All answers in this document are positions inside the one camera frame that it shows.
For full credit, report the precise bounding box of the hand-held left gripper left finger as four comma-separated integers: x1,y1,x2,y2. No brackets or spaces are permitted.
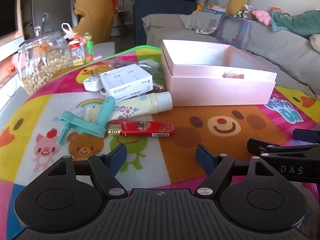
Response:
47,144,128,198

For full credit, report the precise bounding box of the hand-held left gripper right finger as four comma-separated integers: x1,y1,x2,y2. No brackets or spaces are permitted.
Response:
196,144,279,200

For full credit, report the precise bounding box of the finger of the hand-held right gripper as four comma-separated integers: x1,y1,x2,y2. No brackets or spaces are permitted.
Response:
247,138,320,157
292,129,320,143

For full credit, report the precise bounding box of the red packet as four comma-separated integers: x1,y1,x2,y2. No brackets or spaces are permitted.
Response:
107,120,174,138

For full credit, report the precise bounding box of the teal plastic tool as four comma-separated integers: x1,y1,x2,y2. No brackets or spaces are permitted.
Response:
56,96,116,146

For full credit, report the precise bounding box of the cream tube with white cap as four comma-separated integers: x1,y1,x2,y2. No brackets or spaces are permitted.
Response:
83,92,173,123

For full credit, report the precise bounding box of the pink cardboard box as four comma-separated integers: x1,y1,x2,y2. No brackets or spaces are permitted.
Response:
161,39,277,107

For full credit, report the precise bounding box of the white charger box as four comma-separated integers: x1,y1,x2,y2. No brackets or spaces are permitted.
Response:
99,64,153,98

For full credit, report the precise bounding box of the colourful cartoon play mat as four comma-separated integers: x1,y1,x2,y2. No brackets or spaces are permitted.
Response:
0,45,320,240

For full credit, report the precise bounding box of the white plug adapter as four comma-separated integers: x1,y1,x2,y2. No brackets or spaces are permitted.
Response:
83,67,107,95

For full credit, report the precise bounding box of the grey sofa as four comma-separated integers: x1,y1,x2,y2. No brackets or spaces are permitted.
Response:
141,11,320,96

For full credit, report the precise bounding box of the clear plastic bag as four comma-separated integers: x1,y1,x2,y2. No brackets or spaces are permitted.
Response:
101,59,165,85

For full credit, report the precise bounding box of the cream pillow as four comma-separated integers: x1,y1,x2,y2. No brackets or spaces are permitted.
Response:
309,34,320,53

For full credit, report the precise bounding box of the white coffee table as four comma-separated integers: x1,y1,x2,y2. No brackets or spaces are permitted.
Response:
92,42,116,58

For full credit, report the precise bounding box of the small jar with red lid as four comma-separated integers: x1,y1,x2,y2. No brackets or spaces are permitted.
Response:
69,41,85,66

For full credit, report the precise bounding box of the teal blanket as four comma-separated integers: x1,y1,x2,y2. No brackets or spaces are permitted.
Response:
270,9,320,39

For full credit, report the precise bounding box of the green gumball toy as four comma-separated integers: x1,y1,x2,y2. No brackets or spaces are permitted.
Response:
84,32,95,58

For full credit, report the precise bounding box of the purple windowed box lid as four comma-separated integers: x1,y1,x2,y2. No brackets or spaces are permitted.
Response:
214,14,250,49

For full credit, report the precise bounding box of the glass jar of nuts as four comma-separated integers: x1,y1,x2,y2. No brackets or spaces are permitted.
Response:
16,26,74,96

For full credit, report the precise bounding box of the pink plush toy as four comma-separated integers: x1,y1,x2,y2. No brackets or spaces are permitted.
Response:
251,9,272,26

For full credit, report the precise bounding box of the white plastic bag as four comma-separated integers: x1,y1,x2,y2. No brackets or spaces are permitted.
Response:
61,22,77,39

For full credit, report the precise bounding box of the yellow plush chair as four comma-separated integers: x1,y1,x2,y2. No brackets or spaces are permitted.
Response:
74,0,118,44

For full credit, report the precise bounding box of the dark blue cabinet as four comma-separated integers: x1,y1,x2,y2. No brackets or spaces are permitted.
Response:
133,0,198,47

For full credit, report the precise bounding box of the yellow cushion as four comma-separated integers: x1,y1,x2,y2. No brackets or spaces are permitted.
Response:
226,0,252,16

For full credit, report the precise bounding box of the black television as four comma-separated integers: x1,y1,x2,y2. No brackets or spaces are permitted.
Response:
0,0,19,46

